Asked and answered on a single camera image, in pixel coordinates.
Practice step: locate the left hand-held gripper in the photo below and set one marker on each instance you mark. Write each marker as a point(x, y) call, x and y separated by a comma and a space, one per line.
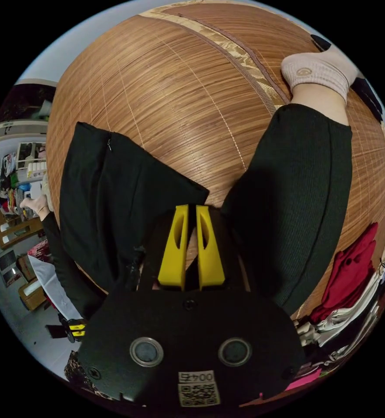
point(59, 332)

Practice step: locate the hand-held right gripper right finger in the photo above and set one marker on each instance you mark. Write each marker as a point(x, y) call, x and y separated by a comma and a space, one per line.
point(210, 261)

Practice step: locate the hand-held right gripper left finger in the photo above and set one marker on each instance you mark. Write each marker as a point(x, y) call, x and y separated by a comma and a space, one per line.
point(174, 258)

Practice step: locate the bed with woven mat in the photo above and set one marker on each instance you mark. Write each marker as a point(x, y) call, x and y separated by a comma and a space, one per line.
point(179, 98)

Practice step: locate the wooden cupboard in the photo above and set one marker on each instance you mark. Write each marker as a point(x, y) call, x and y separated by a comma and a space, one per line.
point(16, 228)

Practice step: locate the black skirt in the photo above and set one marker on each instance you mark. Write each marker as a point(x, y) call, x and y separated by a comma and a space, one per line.
point(114, 196)

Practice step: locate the pile of clothes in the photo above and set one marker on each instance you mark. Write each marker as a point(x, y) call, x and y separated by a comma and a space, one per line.
point(352, 261)

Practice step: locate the cluttered white shelf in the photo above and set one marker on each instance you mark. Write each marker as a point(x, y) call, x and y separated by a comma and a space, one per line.
point(19, 176)

